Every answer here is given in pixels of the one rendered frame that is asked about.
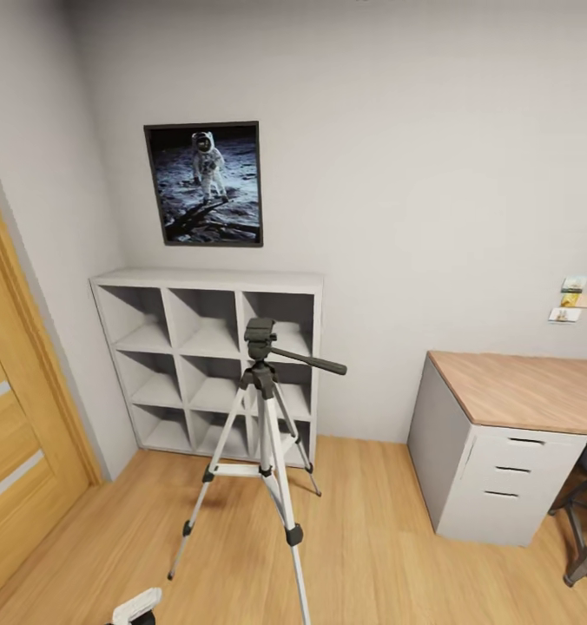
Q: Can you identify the camera tripod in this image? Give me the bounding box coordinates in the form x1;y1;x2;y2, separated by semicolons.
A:
168;317;347;625

